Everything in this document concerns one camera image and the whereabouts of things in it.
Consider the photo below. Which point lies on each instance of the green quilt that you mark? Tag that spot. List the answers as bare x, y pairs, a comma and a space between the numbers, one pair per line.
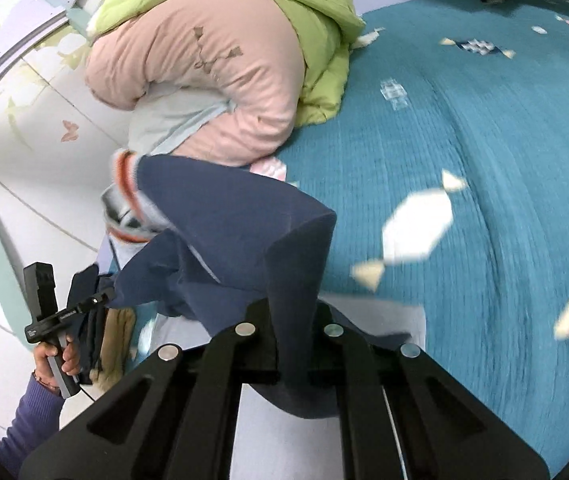
314, 20

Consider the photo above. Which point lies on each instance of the beige cloth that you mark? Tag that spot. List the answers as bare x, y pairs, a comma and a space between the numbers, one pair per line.
119, 340

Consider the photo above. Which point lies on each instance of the teal patterned bedspread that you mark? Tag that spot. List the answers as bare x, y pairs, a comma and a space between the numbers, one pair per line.
454, 150

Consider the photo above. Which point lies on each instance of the person's left forearm purple sleeve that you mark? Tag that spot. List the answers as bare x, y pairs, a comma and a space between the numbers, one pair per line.
24, 425

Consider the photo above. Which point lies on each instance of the navy sweater with striped cuffs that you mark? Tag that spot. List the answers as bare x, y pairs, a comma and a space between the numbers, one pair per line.
234, 240

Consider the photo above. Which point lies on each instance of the light blue pillow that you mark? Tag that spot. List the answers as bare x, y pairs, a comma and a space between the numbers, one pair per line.
164, 125

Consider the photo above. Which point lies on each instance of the dark navy cloth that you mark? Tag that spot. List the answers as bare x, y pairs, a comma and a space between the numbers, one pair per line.
89, 330

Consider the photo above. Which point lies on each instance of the pink quilt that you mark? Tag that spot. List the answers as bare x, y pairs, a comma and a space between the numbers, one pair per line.
199, 75

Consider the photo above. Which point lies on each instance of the white bed sheet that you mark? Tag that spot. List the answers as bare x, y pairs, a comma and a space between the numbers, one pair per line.
284, 440

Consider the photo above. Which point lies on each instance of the person's left hand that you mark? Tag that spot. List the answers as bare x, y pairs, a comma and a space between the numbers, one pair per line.
70, 360

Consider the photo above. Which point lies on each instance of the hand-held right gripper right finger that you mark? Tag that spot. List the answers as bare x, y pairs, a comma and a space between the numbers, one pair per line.
352, 365

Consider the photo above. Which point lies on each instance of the pink checked cloth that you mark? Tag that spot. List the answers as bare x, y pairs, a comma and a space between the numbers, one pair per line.
269, 167

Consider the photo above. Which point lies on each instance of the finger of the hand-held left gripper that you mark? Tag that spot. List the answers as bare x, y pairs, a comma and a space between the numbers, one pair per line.
92, 301

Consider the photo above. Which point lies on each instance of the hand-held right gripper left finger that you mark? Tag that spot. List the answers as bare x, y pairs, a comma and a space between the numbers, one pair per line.
227, 365

